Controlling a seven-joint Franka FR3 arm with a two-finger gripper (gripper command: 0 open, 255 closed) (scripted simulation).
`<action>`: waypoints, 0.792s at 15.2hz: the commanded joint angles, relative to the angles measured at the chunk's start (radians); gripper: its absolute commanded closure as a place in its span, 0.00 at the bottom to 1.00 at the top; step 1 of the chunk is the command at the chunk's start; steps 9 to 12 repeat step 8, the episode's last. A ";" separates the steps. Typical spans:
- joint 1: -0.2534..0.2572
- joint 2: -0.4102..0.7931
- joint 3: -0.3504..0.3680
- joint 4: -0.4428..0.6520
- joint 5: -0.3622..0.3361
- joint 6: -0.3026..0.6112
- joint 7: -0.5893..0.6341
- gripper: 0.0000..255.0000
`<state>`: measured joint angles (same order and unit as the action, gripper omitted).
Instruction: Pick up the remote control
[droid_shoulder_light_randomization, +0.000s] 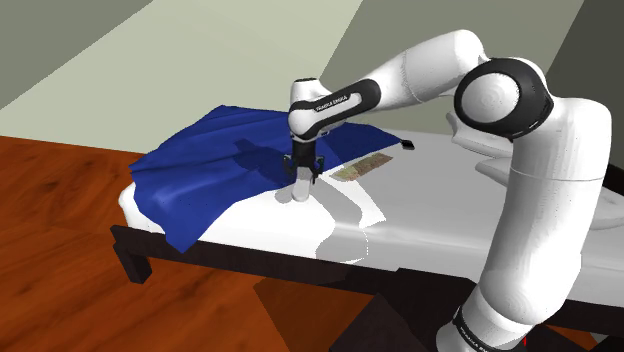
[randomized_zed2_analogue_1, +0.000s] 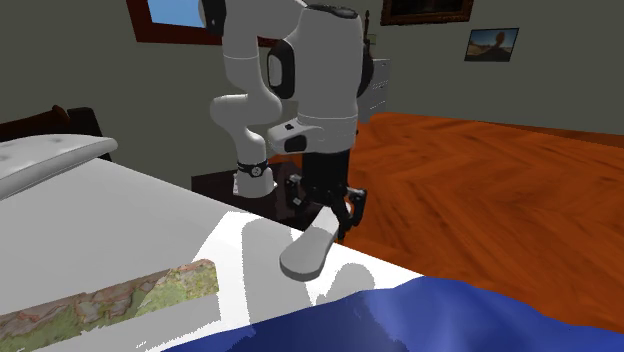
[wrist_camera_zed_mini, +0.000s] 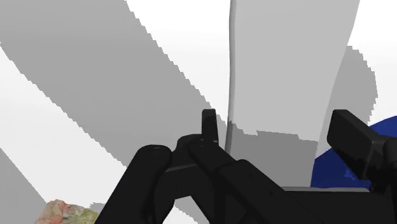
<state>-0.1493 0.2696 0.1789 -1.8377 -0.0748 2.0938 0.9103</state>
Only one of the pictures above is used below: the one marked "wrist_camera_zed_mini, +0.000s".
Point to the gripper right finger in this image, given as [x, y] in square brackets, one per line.
[353, 139]

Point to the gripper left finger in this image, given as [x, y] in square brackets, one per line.
[145, 180]

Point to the dark blue rounded thing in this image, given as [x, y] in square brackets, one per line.
[328, 173]

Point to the red green mottled lump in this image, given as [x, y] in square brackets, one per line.
[66, 214]

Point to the white tall rounded thing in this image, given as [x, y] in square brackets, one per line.
[279, 77]

